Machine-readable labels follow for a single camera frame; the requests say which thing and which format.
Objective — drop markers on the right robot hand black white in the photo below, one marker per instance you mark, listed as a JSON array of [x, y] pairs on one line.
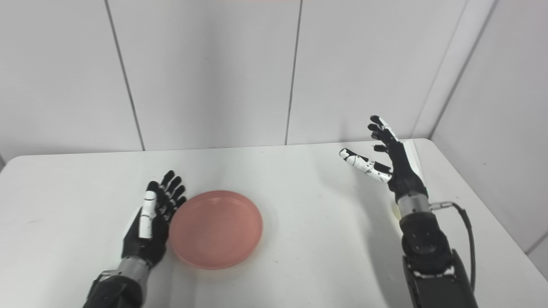
[[396, 164]]

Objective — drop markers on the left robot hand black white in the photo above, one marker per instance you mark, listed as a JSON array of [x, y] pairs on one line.
[[150, 222]]

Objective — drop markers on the cream steamed bun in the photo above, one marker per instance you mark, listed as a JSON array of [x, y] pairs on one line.
[[396, 211]]

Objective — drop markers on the pink round plate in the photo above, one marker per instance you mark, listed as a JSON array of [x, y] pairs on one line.
[[216, 229]]

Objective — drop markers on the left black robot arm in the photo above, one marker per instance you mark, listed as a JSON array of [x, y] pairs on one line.
[[117, 286]]

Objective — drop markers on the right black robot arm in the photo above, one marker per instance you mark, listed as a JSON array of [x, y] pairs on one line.
[[432, 261]]

